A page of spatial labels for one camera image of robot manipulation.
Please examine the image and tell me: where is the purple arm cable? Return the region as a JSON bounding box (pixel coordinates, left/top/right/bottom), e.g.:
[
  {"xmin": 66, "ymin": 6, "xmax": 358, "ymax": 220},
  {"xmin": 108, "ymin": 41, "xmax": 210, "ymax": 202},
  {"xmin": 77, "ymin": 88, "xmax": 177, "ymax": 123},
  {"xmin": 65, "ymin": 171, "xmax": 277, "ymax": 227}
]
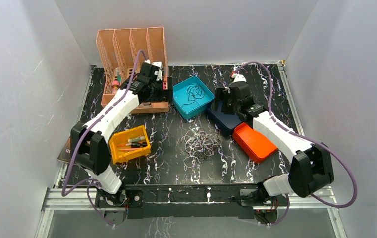
[
  {"xmin": 61, "ymin": 49, "xmax": 151, "ymax": 227},
  {"xmin": 232, "ymin": 61, "xmax": 358, "ymax": 227}
]

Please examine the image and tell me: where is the dark book with sunset cover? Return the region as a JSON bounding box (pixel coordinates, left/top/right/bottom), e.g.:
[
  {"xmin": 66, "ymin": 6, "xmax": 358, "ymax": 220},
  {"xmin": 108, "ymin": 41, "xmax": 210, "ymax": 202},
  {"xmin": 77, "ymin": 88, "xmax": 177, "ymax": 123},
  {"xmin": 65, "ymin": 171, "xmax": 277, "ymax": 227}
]
[{"xmin": 57, "ymin": 137, "xmax": 71, "ymax": 164}]

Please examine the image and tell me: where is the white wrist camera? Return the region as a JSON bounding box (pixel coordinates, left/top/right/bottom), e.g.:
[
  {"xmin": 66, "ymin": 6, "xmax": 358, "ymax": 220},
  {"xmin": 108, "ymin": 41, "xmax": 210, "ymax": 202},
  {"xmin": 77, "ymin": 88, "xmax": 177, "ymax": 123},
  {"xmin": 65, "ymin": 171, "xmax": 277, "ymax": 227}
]
[
  {"xmin": 230, "ymin": 73, "xmax": 246, "ymax": 83},
  {"xmin": 151, "ymin": 61, "xmax": 164, "ymax": 81}
]

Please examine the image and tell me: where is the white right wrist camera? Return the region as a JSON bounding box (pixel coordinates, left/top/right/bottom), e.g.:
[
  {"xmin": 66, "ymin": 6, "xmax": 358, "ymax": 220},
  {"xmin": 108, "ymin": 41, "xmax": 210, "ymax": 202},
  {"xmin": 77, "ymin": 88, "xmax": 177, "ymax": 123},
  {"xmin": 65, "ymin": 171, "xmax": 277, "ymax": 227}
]
[{"xmin": 230, "ymin": 73, "xmax": 246, "ymax": 83}]

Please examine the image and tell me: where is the tangled pile of wires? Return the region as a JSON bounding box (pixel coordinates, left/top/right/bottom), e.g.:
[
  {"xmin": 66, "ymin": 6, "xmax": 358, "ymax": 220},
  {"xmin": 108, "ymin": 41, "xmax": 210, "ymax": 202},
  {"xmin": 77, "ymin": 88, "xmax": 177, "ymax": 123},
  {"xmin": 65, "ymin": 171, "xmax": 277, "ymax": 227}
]
[{"xmin": 180, "ymin": 128, "xmax": 225, "ymax": 168}]

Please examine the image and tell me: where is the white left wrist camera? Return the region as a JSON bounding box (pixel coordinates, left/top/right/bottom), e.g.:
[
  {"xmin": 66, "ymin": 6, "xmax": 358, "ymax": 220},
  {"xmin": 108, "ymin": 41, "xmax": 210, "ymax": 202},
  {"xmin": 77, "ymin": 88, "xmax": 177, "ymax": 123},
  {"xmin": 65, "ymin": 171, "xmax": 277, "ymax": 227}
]
[{"xmin": 151, "ymin": 61, "xmax": 164, "ymax": 81}]

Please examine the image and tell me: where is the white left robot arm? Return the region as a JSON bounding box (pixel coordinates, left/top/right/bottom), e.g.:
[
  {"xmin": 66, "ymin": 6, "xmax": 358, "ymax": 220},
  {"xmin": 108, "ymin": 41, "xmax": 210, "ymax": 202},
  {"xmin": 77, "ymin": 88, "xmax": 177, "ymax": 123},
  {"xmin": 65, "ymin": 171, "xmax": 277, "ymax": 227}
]
[{"xmin": 70, "ymin": 60, "xmax": 170, "ymax": 206}]

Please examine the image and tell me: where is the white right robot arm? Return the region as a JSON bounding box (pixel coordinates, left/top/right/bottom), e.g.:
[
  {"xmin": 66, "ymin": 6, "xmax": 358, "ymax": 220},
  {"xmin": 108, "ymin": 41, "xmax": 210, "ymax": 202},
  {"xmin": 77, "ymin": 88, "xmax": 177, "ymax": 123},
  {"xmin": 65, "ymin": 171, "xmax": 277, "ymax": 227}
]
[{"xmin": 211, "ymin": 81, "xmax": 334, "ymax": 205}]

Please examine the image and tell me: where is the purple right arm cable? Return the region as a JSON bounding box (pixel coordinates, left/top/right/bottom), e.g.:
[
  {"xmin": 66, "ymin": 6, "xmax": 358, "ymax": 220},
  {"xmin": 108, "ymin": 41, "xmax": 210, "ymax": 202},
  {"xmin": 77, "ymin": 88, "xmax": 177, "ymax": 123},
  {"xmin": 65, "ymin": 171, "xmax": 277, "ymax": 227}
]
[{"xmin": 232, "ymin": 61, "xmax": 358, "ymax": 227}]

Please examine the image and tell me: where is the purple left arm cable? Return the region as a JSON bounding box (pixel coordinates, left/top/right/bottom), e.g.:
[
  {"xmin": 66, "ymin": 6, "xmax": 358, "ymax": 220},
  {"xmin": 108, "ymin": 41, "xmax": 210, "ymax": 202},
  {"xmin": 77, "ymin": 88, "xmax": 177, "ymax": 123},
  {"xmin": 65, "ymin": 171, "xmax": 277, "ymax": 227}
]
[{"xmin": 61, "ymin": 49, "xmax": 151, "ymax": 227}]

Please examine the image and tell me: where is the teal plastic tray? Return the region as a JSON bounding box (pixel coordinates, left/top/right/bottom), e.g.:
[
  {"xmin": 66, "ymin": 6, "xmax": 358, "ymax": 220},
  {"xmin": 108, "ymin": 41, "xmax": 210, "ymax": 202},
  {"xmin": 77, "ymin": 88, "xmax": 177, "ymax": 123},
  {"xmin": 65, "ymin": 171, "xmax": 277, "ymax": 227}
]
[{"xmin": 173, "ymin": 76, "xmax": 214, "ymax": 119}]

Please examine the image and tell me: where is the pink tape roll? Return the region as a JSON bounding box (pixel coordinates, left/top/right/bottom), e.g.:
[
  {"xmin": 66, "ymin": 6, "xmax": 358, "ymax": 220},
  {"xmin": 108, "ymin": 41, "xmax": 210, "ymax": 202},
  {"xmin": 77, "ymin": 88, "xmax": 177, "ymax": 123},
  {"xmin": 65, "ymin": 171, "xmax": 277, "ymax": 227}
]
[{"xmin": 111, "ymin": 80, "xmax": 120, "ymax": 94}]

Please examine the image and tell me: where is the dark blue plastic tray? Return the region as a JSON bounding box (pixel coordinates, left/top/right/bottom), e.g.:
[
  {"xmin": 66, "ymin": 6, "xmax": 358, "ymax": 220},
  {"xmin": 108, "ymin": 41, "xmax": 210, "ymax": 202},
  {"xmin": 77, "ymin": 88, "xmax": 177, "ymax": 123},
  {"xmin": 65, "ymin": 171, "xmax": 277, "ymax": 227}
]
[{"xmin": 206, "ymin": 102, "xmax": 242, "ymax": 136}]

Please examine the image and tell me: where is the yellow plastic parts bin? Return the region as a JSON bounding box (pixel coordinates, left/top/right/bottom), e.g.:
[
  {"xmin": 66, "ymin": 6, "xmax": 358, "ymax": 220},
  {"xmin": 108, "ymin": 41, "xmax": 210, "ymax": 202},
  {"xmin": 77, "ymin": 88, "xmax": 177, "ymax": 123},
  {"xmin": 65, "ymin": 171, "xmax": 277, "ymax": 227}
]
[{"xmin": 109, "ymin": 125, "xmax": 151, "ymax": 164}]

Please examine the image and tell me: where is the peach plastic file organizer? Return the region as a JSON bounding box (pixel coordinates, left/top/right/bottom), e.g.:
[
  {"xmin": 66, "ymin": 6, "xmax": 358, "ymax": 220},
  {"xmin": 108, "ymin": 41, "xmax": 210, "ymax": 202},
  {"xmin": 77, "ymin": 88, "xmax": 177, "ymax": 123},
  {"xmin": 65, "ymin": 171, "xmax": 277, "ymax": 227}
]
[{"xmin": 96, "ymin": 27, "xmax": 170, "ymax": 113}]

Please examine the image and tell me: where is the orange plastic tray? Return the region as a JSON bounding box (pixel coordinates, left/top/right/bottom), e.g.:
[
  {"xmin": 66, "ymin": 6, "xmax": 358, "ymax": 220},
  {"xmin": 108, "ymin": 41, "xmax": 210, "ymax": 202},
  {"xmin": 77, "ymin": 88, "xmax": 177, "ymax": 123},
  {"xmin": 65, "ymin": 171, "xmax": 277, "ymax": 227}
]
[{"xmin": 232, "ymin": 123, "xmax": 277, "ymax": 164}]

